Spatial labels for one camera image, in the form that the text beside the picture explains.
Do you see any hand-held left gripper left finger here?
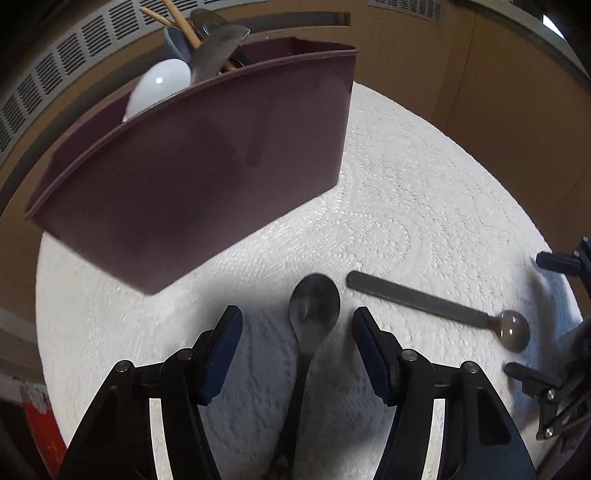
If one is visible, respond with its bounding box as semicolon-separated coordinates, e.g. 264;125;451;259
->
58;305;244;480

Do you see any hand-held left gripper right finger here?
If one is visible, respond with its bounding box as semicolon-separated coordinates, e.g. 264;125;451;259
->
352;306;537;480

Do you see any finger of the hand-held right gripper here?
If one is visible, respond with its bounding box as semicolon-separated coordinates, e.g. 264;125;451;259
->
536;251;583;273
504;362;562;398

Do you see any large black ladle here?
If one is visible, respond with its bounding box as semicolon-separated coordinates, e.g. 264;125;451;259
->
346;271;531;354

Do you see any dark spoon with ornate handle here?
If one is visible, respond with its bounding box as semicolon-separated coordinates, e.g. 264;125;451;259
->
262;273;341;480

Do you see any maroon plastic utensil container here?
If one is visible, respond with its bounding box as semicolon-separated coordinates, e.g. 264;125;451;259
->
24;38;358;296

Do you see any blue-grey plastic spoon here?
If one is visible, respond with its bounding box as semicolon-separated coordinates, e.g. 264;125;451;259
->
164;25;193;64

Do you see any white lace tablecloth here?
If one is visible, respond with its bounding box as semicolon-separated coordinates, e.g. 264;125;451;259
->
34;80;587;480

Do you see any red box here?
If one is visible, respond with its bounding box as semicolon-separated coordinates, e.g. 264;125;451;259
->
18;383;68;480

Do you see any short grey vent grille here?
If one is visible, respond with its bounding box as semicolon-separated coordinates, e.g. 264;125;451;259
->
367;0;446;21

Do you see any long grey vent grille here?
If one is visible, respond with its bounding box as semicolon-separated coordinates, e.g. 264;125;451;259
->
0;0;171;160

